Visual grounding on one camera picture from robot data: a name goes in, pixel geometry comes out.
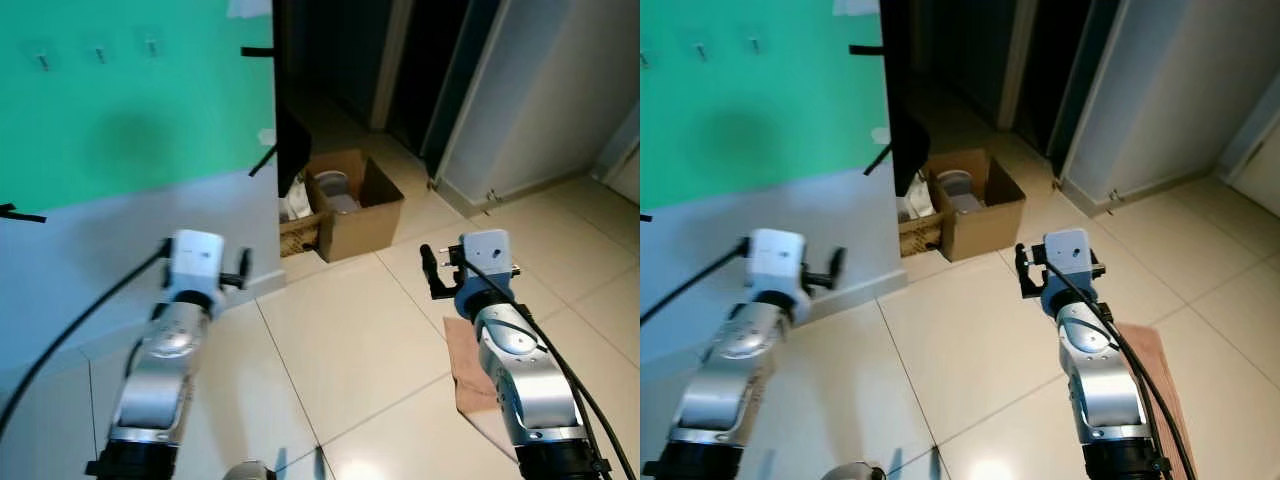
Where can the brown cardboard box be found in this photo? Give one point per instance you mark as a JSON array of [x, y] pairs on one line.
[[365, 225], [985, 225]]

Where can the woven wicker basket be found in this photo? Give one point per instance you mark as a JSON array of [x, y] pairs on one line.
[[298, 238], [918, 238]]

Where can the white round container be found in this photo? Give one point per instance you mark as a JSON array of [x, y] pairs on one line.
[[335, 190], [958, 190]]

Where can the white door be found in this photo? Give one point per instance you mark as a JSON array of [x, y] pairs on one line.
[[550, 100], [1160, 100]]

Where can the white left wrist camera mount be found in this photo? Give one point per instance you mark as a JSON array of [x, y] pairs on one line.
[[775, 258], [195, 258]]

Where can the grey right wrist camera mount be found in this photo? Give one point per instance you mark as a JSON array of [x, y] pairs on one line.
[[1068, 250], [486, 252]]

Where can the white wall socket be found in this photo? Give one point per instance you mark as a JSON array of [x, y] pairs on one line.
[[267, 137], [880, 135]]

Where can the small metal wall hook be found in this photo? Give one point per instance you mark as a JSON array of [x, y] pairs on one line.
[[151, 46], [701, 50], [99, 53], [756, 44]]

